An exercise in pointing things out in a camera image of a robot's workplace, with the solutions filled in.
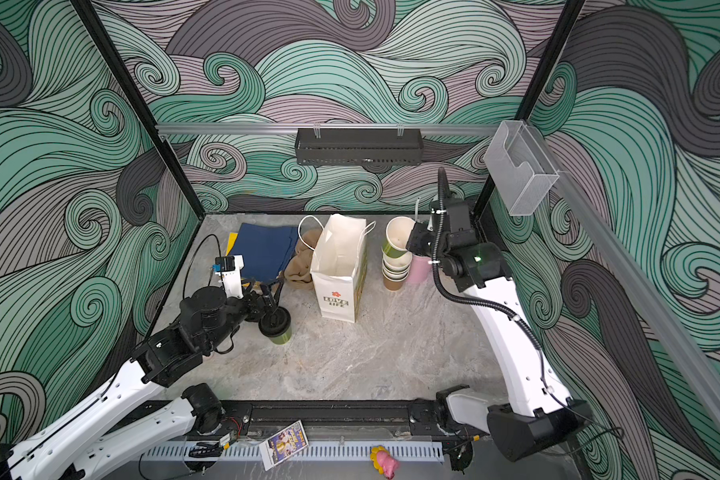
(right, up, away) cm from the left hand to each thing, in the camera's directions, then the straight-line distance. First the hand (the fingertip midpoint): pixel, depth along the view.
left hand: (270, 278), depth 69 cm
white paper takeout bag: (+14, +1, +30) cm, 33 cm away
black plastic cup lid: (-1, -13, +9) cm, 15 cm away
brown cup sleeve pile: (+1, -1, +28) cm, 28 cm away
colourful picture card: (+3, -39, -1) cm, 39 cm away
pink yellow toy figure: (+26, -41, -3) cm, 49 cm away
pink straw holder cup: (+41, 0, +22) cm, 47 cm away
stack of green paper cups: (+33, +2, +24) cm, 41 cm away
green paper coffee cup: (+1, -18, +11) cm, 21 cm away
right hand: (+35, +11, +1) cm, 37 cm away
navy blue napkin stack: (-11, +5, +32) cm, 34 cm away
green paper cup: (+31, +11, +2) cm, 33 cm away
